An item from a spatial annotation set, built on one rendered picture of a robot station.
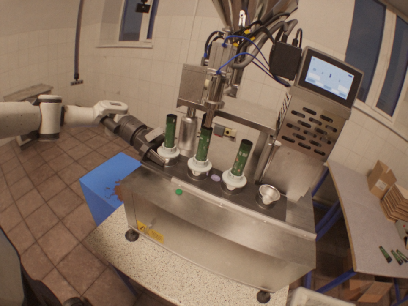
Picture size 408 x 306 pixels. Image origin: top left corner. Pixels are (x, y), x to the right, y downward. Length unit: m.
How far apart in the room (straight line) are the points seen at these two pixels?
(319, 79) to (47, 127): 0.71
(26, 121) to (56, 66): 3.40
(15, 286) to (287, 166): 0.67
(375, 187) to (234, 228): 1.71
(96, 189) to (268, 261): 0.98
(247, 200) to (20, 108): 0.66
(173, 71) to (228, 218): 1.98
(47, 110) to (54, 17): 3.44
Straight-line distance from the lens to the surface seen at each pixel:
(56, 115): 0.56
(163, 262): 0.67
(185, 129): 0.64
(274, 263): 0.49
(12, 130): 0.51
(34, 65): 3.75
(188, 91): 0.57
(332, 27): 2.05
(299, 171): 0.54
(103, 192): 1.11
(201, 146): 0.47
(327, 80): 0.47
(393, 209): 1.83
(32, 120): 0.54
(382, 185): 2.01
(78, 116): 0.60
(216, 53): 0.41
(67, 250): 1.69
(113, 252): 0.71
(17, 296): 0.37
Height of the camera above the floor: 1.38
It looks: 32 degrees down
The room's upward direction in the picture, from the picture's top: 12 degrees clockwise
